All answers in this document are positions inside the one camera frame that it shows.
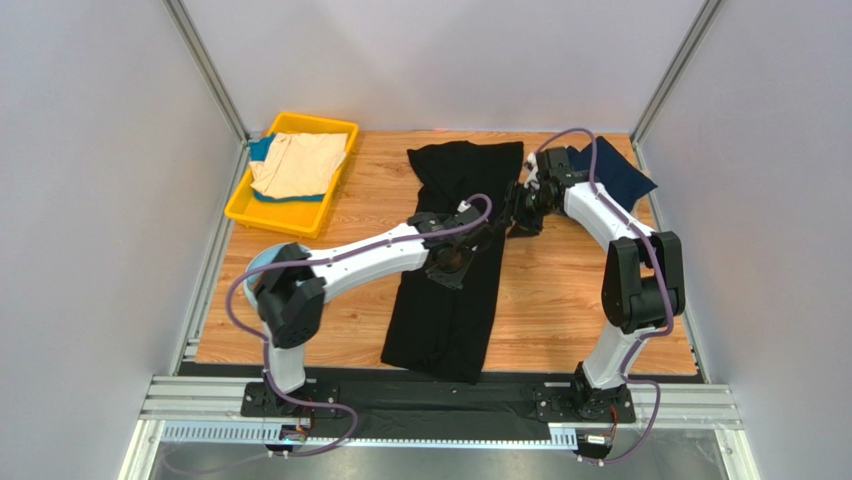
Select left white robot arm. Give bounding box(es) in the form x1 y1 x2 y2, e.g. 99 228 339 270
243 207 492 394

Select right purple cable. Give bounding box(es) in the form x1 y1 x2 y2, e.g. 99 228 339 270
535 127 675 466

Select teal t shirt in tray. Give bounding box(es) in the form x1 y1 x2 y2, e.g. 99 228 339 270
248 133 324 203

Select light blue headphones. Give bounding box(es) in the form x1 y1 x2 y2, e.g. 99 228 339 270
242 242 311 310

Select aluminium frame rail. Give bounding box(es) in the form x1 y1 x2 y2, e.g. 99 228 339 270
163 0 250 376

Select folded navy t shirt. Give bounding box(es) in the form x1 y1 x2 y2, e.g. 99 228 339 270
595 137 658 212

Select black t shirt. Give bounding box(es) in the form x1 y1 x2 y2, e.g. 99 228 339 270
380 141 524 384

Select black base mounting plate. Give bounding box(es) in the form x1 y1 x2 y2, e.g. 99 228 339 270
239 367 637 441

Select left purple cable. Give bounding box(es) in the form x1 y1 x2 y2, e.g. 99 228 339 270
224 192 495 461

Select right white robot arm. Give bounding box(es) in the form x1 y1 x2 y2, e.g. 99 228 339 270
501 148 685 406

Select cream t shirt in tray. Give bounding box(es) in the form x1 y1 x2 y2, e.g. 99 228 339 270
249 133 347 198

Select purple cable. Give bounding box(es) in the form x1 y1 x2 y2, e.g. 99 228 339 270
224 192 495 461
535 127 675 466

